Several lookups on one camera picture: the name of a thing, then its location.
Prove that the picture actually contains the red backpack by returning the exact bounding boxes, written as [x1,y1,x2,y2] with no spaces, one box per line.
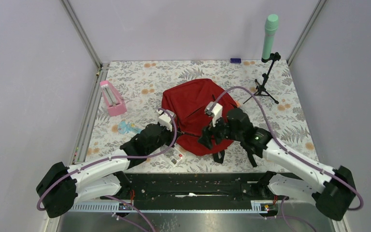
[161,78,258,168]

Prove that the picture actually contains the small blue box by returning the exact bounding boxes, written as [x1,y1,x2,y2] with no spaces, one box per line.
[230,58,242,64]

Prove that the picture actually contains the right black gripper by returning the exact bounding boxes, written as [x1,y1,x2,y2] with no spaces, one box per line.
[197,112,243,150]

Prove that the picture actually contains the pink metronome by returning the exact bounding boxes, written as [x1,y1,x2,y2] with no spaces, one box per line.
[100,80,127,116]

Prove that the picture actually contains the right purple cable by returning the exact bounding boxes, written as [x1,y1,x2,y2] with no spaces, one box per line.
[212,86,364,232]

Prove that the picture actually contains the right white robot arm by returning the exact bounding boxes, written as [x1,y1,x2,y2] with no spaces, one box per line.
[199,101,356,221]

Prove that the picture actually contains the black tripod mic stand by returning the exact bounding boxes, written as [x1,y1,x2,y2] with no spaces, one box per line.
[254,52,281,104]

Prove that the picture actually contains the floral table mat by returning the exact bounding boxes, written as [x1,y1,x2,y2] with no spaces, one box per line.
[79,59,318,161]

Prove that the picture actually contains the small white card pack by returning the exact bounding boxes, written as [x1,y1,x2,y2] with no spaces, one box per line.
[160,144,186,168]

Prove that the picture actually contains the purple cable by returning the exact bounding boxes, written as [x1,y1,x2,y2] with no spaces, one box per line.
[212,86,364,232]
[36,108,178,232]

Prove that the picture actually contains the green microphone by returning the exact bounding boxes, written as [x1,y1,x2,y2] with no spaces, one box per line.
[261,14,279,62]

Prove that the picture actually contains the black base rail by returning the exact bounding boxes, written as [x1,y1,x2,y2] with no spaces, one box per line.
[100,171,324,211]

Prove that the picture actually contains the blue correction tape pack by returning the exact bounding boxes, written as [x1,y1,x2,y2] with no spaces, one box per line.
[117,120,142,135]

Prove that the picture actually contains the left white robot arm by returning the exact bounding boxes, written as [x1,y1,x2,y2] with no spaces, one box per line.
[36,108,177,218]

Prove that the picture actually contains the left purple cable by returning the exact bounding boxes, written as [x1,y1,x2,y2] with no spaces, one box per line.
[36,108,178,232]

